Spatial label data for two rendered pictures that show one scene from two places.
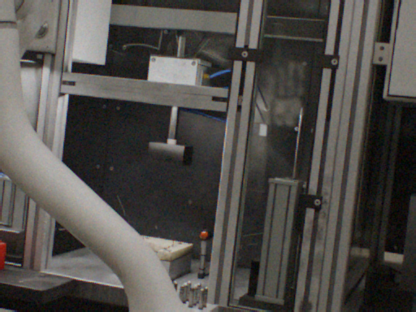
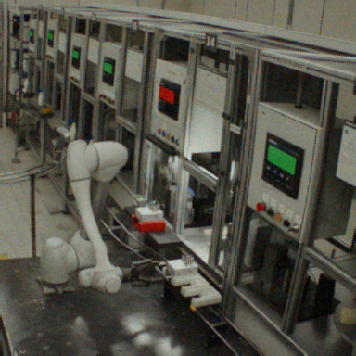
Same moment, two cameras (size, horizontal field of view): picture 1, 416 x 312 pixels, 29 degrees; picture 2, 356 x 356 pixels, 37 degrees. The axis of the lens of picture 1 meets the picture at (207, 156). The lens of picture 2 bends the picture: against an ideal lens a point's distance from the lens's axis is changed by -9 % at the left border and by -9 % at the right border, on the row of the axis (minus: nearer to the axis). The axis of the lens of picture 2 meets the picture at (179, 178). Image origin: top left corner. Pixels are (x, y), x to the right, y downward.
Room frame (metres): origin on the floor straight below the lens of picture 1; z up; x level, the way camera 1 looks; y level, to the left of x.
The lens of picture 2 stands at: (-0.37, -1.76, 2.22)
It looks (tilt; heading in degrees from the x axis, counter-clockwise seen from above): 19 degrees down; 46
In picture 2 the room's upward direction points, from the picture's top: 5 degrees clockwise
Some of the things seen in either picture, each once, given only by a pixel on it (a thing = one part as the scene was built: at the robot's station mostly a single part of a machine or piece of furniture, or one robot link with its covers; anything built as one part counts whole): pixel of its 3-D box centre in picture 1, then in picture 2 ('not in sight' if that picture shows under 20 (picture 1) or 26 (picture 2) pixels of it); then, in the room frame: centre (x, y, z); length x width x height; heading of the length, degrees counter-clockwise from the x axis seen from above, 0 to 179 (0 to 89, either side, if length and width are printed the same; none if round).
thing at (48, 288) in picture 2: not in sight; (56, 283); (0.97, 0.49, 0.71); 0.22 x 0.18 x 0.06; 73
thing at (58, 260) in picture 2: not in sight; (56, 259); (0.99, 0.51, 0.85); 0.18 x 0.16 x 0.22; 179
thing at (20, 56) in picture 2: not in sight; (28, 70); (3.51, 5.67, 1.00); 1.30 x 0.51 x 2.00; 73
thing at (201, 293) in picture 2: not in sight; (190, 288); (1.40, -0.10, 0.84); 0.36 x 0.14 x 0.10; 73
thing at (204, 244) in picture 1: (203, 254); not in sight; (1.80, -0.02, 0.96); 0.03 x 0.03 x 0.12; 73
